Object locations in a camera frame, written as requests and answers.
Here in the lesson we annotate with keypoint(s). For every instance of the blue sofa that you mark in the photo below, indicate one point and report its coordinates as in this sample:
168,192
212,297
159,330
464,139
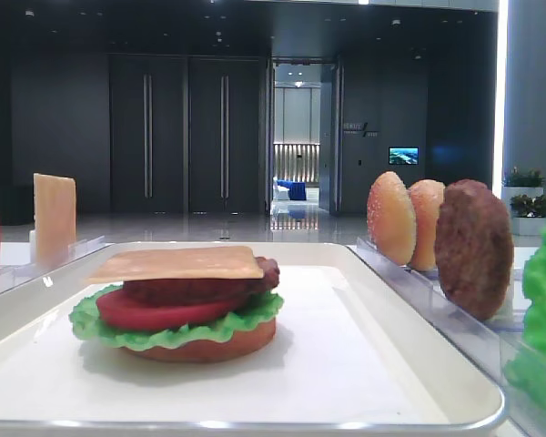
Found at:
296,189

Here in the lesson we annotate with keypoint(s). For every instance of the green lettuce in burger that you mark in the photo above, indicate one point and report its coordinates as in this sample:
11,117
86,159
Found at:
88,325

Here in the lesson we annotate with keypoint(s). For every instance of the dark double door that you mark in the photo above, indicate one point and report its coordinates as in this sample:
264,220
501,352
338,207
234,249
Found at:
186,134

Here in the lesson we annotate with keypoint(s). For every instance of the standing green lettuce leaf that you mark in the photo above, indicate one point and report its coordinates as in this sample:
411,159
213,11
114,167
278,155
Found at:
541,314

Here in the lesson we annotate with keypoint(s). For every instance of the standing meat patty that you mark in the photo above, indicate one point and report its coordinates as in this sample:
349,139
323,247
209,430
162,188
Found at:
474,248

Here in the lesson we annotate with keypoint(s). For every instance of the clear acrylic rail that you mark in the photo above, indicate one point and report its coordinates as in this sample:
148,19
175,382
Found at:
12,275
496,346

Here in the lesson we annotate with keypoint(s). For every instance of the white rectangular tray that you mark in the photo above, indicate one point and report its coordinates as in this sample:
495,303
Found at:
350,358

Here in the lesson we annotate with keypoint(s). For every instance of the sesame top bun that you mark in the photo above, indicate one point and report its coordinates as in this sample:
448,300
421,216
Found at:
391,218

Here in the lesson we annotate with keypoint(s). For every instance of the standing cheese slice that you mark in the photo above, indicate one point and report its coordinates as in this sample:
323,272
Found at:
55,214

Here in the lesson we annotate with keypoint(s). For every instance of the standing plain bun half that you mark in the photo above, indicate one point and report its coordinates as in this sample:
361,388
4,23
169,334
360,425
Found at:
426,196

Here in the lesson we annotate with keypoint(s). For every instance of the tomato slice in burger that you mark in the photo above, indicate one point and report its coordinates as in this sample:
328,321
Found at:
117,310

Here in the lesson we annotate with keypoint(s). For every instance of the bottom bun in burger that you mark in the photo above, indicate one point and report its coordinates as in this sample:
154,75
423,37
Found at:
241,344

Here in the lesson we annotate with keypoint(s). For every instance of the right clear acrylic rail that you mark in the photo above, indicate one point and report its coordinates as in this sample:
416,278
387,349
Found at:
496,346

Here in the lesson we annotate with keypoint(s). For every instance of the left clear acrylic rail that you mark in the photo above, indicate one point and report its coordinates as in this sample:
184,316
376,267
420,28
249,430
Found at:
12,275

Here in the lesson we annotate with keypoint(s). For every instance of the potted plants in planter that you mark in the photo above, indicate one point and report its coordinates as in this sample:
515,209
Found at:
523,194

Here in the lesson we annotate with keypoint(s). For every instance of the cheese slice on burger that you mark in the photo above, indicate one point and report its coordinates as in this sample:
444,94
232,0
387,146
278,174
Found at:
228,262

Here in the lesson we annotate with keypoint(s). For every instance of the meat patty in burger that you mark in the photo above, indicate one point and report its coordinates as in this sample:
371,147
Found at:
182,292

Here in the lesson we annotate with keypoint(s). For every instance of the wall mounted screen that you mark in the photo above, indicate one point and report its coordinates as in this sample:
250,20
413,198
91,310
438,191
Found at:
403,155

